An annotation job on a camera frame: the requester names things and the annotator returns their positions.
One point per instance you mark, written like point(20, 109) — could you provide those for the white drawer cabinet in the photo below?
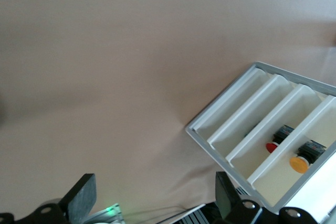
point(204, 140)

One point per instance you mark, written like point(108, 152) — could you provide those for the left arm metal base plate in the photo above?
point(110, 212)

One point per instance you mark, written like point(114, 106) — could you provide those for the slotted aluminium frame rail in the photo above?
point(194, 218)

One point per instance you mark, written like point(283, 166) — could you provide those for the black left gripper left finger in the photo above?
point(78, 197)

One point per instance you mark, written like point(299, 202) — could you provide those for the red push button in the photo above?
point(271, 147)

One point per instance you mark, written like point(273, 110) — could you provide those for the white drawer with red button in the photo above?
point(252, 155)

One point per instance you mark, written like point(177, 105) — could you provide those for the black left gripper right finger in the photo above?
point(225, 197)

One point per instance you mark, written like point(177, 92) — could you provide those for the orange push button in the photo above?
point(299, 165)

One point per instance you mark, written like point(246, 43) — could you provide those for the white drawer with orange button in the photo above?
point(275, 184)

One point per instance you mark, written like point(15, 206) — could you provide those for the white empty drawer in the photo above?
point(236, 132)
point(231, 103)

